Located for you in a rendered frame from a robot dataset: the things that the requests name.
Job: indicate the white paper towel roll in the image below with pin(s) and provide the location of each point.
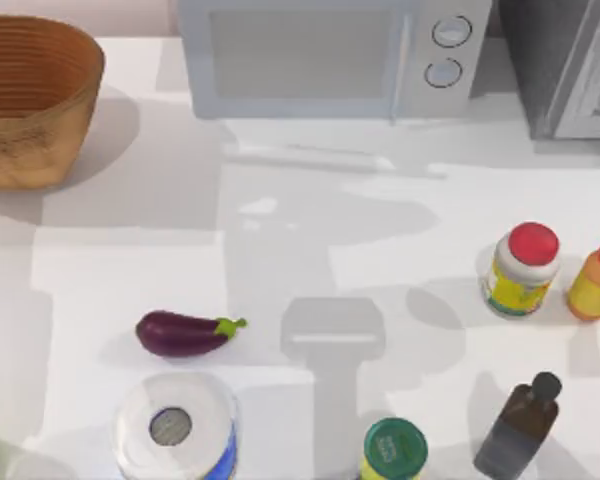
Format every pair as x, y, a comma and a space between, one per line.
180, 430

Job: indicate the green lid yellow jar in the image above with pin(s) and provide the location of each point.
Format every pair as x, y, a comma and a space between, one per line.
394, 450

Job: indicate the purple eggplant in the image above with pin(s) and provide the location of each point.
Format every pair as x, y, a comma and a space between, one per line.
180, 334

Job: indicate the red lid white jar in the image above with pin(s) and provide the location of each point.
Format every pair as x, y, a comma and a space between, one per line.
522, 272

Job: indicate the orange bottle red cap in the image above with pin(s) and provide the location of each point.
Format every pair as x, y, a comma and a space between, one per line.
596, 285

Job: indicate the microwave knob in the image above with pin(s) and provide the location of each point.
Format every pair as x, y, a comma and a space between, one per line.
444, 73
452, 30

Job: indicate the dark brown bottle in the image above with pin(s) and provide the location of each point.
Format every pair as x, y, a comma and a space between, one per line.
520, 430

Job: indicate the brown woven basket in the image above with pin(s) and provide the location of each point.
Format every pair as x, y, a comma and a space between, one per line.
35, 105

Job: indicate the pale microwave oven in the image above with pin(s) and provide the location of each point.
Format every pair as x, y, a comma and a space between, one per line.
300, 60

